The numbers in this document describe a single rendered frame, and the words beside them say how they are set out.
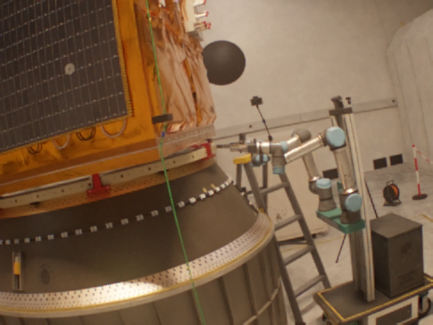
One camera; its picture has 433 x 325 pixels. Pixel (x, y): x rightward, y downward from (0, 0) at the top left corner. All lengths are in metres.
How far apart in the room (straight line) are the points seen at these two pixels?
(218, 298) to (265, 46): 8.34
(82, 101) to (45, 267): 0.83
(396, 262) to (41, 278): 2.39
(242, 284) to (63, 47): 1.49
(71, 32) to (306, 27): 8.67
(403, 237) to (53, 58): 2.56
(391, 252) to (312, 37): 7.66
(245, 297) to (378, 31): 8.96
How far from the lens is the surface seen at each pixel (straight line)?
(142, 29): 1.89
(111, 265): 2.02
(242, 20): 10.21
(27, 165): 2.05
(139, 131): 1.79
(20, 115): 2.01
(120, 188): 2.15
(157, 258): 2.05
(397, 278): 3.26
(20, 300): 2.21
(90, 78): 1.83
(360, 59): 10.36
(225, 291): 2.19
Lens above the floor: 1.83
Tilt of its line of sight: 5 degrees down
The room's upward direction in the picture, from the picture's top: 12 degrees counter-clockwise
